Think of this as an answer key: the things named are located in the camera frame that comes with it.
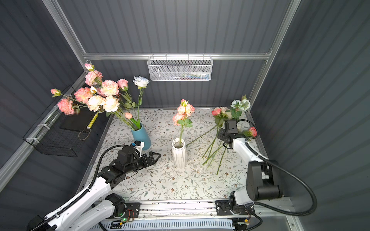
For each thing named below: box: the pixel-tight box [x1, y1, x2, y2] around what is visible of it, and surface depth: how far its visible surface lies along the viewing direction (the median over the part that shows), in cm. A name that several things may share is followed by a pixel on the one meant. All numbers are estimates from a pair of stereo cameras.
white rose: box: [132, 75, 151, 124], surface depth 75 cm
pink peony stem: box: [98, 79, 119, 98], surface depth 65 cm
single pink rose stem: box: [117, 78, 140, 129], surface depth 75 cm
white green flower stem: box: [230, 94, 252, 120], surface depth 101 cm
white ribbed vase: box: [171, 137, 187, 169], surface depth 76 cm
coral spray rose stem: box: [172, 98, 196, 147], surface depth 66 cm
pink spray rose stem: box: [50, 86, 94, 116], surface depth 63 cm
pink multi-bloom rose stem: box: [84, 63, 104, 89], surface depth 63 cm
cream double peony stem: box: [87, 95, 137, 129], surface depth 65 cm
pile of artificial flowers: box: [185, 94, 258, 175], surface depth 101 cm
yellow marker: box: [86, 112, 100, 129], surface depth 78 cm
